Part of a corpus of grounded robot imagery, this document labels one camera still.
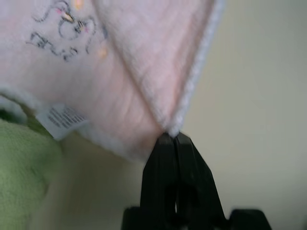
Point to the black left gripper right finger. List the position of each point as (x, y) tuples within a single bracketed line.
[(196, 182)]

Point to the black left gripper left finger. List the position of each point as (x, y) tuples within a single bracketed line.
[(158, 182)]

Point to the pink towel with embroidery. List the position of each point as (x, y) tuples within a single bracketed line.
[(120, 72)]

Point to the green folded towel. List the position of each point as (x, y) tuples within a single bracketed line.
[(19, 167)]

